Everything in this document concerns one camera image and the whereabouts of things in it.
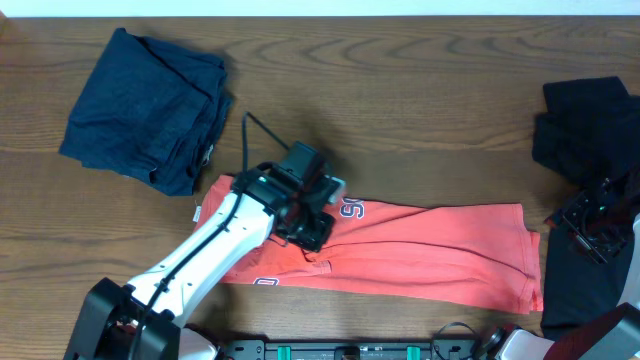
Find orange red t-shirt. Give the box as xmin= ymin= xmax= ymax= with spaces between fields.
xmin=222 ymin=198 xmax=543 ymax=314

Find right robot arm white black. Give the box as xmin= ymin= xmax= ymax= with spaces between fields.
xmin=486 ymin=185 xmax=639 ymax=359

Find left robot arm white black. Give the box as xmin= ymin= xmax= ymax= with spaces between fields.
xmin=64 ymin=163 xmax=344 ymax=359

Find black clothes pile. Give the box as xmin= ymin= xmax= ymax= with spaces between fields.
xmin=532 ymin=76 xmax=639 ymax=340

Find folded navy blue shirt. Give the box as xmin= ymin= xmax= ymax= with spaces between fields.
xmin=59 ymin=28 xmax=232 ymax=196

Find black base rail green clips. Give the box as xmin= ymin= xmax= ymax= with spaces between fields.
xmin=218 ymin=338 xmax=478 ymax=360

